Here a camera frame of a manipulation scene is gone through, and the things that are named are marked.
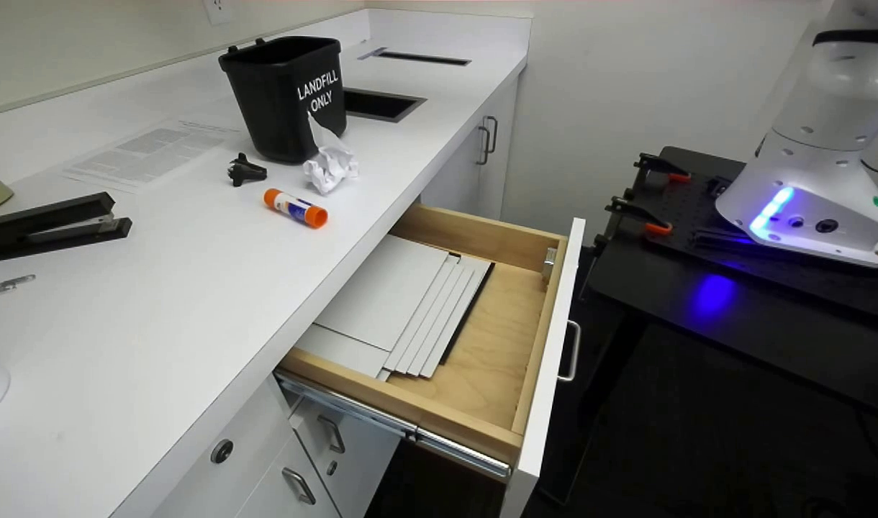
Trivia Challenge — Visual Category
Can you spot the large crumpled white paper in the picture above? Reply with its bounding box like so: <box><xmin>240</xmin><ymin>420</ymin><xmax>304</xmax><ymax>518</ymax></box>
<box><xmin>299</xmin><ymin>141</ymin><xmax>360</xmax><ymax>199</ymax></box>

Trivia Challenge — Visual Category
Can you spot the black landfill only bin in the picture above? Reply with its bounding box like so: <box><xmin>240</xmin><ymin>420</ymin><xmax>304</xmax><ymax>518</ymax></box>
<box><xmin>216</xmin><ymin>35</ymin><xmax>350</xmax><ymax>167</ymax></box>

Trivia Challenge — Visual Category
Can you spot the grey hanging folder stack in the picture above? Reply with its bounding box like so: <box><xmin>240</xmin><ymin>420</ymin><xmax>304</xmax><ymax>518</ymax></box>
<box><xmin>377</xmin><ymin>248</ymin><xmax>498</xmax><ymax>383</ymax></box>

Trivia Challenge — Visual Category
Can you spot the white base cabinet door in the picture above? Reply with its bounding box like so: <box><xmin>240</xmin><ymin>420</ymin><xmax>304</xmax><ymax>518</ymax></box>
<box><xmin>419</xmin><ymin>69</ymin><xmax>525</xmax><ymax>223</ymax></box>

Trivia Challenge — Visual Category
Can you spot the open wooden drawer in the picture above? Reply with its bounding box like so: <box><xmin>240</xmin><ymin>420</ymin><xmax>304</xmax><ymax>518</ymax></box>
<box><xmin>275</xmin><ymin>202</ymin><xmax>590</xmax><ymax>518</ymax></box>

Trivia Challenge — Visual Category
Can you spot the orange white glue stick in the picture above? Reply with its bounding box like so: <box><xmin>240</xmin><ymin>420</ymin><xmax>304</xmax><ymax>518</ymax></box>
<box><xmin>261</xmin><ymin>186</ymin><xmax>331</xmax><ymax>233</ymax></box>

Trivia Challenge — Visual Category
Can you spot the black orange clamp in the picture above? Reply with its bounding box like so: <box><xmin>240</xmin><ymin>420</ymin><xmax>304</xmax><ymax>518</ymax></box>
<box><xmin>632</xmin><ymin>150</ymin><xmax>697</xmax><ymax>186</ymax></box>
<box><xmin>602</xmin><ymin>193</ymin><xmax>676</xmax><ymax>240</ymax></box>

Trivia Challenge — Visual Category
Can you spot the small black binder clip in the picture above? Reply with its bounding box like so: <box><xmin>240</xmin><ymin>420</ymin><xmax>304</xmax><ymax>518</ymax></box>
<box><xmin>226</xmin><ymin>150</ymin><xmax>272</xmax><ymax>190</ymax></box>

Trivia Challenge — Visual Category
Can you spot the round silver cabinet lock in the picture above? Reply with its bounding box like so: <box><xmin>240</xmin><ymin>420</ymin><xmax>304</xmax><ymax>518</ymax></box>
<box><xmin>207</xmin><ymin>433</ymin><xmax>237</xmax><ymax>468</ymax></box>

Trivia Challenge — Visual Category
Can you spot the printed white paper sheet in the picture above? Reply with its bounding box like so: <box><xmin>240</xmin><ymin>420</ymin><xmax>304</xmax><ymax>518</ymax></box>
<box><xmin>65</xmin><ymin>117</ymin><xmax>237</xmax><ymax>186</ymax></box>

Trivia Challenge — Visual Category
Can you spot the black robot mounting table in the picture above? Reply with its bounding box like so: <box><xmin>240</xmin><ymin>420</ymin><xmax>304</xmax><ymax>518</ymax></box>
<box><xmin>584</xmin><ymin>144</ymin><xmax>878</xmax><ymax>420</ymax></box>

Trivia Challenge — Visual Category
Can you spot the black stapler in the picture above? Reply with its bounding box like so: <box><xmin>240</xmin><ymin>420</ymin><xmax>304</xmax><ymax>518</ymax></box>
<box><xmin>0</xmin><ymin>190</ymin><xmax>137</xmax><ymax>266</ymax></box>

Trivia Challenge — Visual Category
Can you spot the silver base cabinet handle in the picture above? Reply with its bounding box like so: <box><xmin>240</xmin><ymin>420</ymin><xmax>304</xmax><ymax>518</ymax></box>
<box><xmin>472</xmin><ymin>112</ymin><xmax>504</xmax><ymax>167</ymax></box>

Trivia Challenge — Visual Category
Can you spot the silver drawer pull handle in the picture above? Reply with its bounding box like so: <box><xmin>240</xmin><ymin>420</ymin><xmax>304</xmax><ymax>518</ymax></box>
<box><xmin>557</xmin><ymin>315</ymin><xmax>589</xmax><ymax>386</ymax></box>

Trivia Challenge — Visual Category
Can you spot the silver drawer slide rail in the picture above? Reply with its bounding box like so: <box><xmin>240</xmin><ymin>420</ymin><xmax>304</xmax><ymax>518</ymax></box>
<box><xmin>275</xmin><ymin>370</ymin><xmax>512</xmax><ymax>482</ymax></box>

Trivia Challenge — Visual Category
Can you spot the small silver drawer handle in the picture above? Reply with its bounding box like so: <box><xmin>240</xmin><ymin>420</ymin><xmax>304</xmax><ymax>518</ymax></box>
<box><xmin>318</xmin><ymin>412</ymin><xmax>351</xmax><ymax>458</ymax></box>
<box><xmin>281</xmin><ymin>462</ymin><xmax>322</xmax><ymax>510</ymax></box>

